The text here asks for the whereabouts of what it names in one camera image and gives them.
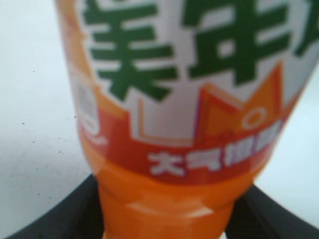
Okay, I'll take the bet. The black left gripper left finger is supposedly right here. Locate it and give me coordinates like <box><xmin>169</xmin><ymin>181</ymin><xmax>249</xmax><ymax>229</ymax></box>
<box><xmin>7</xmin><ymin>175</ymin><xmax>104</xmax><ymax>239</ymax></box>

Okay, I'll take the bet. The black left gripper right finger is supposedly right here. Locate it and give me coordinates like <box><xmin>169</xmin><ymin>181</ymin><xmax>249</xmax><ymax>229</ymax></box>
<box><xmin>225</xmin><ymin>185</ymin><xmax>319</xmax><ymax>239</ymax></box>

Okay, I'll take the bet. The orange soda plastic bottle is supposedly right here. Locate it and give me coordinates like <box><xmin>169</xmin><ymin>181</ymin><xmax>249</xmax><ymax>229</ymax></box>
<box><xmin>55</xmin><ymin>0</ymin><xmax>319</xmax><ymax>239</ymax></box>

